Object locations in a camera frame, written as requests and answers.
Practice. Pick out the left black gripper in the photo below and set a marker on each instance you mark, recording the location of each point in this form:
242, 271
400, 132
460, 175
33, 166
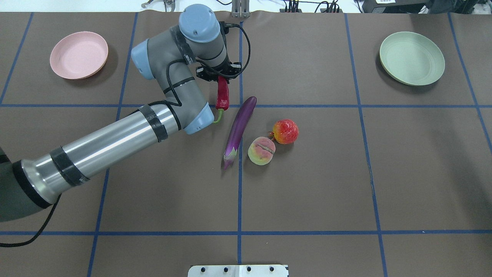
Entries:
213, 74

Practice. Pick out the red chili pepper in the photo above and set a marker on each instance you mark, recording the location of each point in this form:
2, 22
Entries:
222, 101

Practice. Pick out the purple eggplant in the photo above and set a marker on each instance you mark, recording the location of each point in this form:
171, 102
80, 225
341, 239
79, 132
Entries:
237, 130

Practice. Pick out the red pomegranate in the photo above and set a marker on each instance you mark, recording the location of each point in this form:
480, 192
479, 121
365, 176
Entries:
284, 131

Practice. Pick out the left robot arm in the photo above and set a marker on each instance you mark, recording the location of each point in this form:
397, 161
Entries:
27, 187

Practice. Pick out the peach with slit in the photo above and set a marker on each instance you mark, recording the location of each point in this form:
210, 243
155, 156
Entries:
261, 151

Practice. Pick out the pink plate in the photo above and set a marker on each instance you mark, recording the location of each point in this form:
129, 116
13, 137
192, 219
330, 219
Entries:
79, 55

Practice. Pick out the light green plate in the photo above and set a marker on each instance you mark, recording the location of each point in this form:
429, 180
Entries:
412, 59

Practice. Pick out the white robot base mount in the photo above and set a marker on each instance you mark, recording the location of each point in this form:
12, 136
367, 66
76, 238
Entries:
251, 270

